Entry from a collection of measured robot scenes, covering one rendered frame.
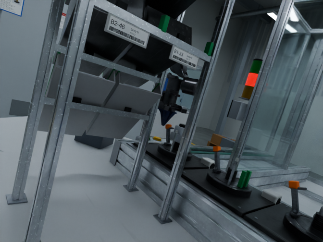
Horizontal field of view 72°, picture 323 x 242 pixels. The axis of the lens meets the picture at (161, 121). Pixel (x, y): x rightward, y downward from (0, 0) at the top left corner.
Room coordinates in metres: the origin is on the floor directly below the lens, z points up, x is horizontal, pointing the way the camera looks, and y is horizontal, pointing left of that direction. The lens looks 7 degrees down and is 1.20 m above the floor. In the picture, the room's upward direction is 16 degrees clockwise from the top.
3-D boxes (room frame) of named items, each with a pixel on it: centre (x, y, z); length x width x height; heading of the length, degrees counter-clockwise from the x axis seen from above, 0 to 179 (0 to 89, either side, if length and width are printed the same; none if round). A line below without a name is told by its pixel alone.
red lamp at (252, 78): (0.91, -0.31, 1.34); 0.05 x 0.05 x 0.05
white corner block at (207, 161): (0.86, -0.22, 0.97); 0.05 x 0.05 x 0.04; 42
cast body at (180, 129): (0.86, -0.09, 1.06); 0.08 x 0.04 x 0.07; 42
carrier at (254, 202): (0.68, -0.26, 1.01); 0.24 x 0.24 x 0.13; 42
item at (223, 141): (6.40, -2.19, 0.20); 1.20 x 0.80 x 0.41; 34
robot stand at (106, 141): (1.09, 0.29, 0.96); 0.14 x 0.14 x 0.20; 79
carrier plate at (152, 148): (0.87, -0.09, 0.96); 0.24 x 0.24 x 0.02; 42
